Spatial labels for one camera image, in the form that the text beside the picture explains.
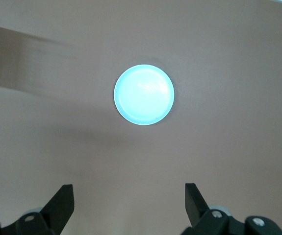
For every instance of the light blue round plate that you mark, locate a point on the light blue round plate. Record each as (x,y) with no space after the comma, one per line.
(143,95)

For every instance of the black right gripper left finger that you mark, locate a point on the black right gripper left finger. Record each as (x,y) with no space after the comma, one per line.
(59,205)

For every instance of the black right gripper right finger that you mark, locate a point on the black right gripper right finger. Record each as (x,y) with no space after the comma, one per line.
(194,205)

